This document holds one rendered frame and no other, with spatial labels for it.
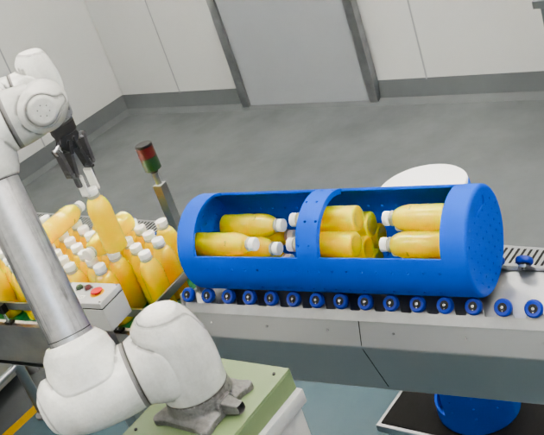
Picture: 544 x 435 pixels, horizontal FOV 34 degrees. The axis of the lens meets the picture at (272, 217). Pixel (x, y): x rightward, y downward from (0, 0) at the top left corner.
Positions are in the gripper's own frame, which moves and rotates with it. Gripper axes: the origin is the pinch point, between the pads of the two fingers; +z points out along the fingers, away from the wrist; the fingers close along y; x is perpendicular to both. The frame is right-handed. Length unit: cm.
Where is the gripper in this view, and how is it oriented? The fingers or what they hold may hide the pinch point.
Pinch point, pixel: (86, 182)
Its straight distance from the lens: 267.4
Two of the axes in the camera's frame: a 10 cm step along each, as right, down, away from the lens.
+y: 4.6, -5.3, 7.1
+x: -8.4, 0.1, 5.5
